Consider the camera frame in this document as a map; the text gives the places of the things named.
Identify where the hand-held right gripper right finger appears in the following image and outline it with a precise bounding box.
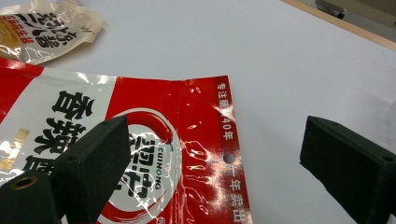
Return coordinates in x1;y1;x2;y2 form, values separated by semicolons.
299;115;396;224

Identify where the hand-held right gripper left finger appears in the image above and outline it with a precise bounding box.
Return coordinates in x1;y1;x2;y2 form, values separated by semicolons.
49;115;133;224

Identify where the red seasoning packet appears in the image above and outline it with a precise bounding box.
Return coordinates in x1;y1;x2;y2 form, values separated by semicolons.
0;57;254;224

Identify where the cream sauce packet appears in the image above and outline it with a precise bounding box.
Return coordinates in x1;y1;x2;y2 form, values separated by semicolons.
0;0;106;65

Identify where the white table mat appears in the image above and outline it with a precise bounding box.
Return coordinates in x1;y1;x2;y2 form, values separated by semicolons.
0;0;396;224

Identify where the wooden table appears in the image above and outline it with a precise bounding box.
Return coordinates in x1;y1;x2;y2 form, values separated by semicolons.
279;0;396;52

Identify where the black frame strut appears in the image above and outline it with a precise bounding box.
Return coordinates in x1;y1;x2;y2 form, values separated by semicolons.
314;0;347;20

